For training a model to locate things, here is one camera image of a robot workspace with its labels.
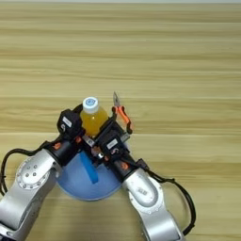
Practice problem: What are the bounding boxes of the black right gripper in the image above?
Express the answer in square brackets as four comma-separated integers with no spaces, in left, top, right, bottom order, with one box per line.
[89,114,149,183]

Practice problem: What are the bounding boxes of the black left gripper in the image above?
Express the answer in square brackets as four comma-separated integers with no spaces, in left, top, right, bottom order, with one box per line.
[43,104,97,168]

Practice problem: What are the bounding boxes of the orange juice bottle white cap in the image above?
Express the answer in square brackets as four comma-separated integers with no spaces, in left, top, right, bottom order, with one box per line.
[79,96,110,137]

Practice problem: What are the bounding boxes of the blue rectangular bar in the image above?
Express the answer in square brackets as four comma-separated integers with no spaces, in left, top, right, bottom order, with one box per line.
[78,151,99,185]

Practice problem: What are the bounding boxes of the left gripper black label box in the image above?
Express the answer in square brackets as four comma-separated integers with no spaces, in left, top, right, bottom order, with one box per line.
[56,108,84,139]

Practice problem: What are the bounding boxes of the round blue plate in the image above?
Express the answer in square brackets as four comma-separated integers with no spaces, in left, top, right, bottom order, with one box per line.
[56,150,123,201]

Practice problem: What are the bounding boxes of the orange black handled pliers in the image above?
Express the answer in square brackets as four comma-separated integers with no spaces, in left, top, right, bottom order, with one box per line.
[111,91,135,135]

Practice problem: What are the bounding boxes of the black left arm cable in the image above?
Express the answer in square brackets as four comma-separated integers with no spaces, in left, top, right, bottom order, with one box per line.
[0,147,48,197]

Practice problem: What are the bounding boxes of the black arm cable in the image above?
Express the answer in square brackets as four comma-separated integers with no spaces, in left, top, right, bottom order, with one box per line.
[147,169,197,236]
[0,147,48,197]

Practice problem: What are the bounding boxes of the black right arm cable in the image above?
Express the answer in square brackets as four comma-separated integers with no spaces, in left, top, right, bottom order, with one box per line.
[147,169,197,236]

